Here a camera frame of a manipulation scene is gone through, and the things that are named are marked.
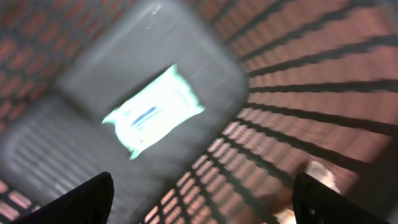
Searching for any teal wet wipes pack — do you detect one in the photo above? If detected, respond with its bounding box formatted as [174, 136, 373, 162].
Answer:
[102, 64, 205, 160]

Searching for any grey plastic shopping basket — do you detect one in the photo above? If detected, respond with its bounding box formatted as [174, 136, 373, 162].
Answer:
[1, 0, 397, 223]

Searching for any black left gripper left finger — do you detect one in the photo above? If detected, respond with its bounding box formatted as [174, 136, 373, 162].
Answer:
[12, 172, 114, 224]

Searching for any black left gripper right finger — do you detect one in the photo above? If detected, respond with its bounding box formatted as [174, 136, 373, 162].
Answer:
[292, 172, 388, 224]

